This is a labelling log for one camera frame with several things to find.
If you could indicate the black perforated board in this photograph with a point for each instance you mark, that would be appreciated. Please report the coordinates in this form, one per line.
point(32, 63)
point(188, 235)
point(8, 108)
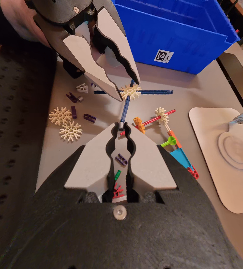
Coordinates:
point(22, 130)

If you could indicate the small white snowflake connector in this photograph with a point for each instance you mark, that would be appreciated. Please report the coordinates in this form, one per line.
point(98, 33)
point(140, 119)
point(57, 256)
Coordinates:
point(130, 89)

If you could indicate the blue plastic bin with tag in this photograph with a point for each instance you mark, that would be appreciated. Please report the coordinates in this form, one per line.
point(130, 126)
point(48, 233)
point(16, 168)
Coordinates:
point(176, 42)

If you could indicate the red fan connector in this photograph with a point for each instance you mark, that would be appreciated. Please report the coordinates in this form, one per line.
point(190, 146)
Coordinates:
point(117, 192)

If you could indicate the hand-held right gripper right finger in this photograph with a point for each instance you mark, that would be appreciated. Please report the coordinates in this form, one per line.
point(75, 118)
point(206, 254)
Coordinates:
point(153, 168)

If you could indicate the blue plastic rod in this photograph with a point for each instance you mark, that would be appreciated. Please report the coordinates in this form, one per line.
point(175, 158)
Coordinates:
point(100, 92)
point(157, 92)
point(132, 82)
point(125, 110)

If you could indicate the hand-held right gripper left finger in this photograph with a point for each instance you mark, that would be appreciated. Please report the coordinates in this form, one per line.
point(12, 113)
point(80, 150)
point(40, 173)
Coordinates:
point(88, 168)

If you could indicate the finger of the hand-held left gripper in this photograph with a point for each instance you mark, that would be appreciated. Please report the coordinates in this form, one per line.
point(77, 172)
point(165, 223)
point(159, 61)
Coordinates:
point(79, 54)
point(115, 35)

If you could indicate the purple clip connector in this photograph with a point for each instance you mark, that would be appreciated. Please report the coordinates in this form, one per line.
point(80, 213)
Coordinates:
point(72, 98)
point(92, 120)
point(93, 84)
point(73, 112)
point(119, 156)

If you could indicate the person's left hand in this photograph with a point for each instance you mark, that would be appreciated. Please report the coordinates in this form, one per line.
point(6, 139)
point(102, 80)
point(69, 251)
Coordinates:
point(18, 19)

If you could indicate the large white snowflake connector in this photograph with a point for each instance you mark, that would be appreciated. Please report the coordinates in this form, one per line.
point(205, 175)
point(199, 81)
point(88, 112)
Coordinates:
point(73, 131)
point(62, 116)

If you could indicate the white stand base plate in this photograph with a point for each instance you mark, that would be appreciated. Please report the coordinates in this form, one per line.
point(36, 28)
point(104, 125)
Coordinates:
point(207, 157)

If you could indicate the white fan connector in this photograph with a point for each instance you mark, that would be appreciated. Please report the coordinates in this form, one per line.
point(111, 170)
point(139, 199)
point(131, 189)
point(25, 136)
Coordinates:
point(80, 90)

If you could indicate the colourful toy car frame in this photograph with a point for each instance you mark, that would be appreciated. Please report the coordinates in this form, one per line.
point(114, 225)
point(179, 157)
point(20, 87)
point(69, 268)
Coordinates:
point(180, 157)

